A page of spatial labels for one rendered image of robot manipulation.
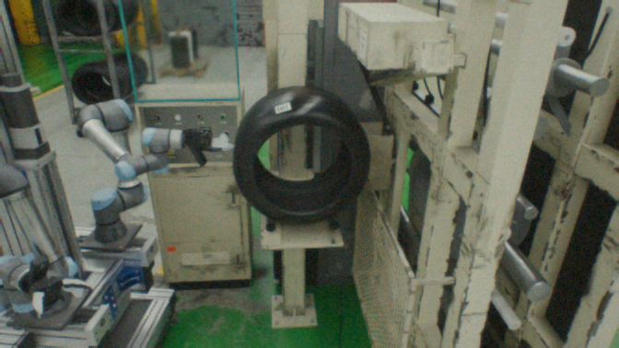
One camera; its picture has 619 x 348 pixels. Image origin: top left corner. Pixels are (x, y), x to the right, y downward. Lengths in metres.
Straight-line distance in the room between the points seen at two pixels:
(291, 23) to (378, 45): 0.66
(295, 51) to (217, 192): 1.00
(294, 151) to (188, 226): 0.91
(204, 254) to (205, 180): 0.52
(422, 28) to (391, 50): 0.11
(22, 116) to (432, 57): 1.45
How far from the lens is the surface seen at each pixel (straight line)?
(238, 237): 2.73
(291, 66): 2.02
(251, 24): 11.26
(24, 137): 1.94
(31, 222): 1.74
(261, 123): 1.69
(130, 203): 2.29
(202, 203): 2.62
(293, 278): 2.56
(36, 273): 1.54
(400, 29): 1.42
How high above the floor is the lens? 1.95
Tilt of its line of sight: 26 degrees down
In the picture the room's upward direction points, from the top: straight up
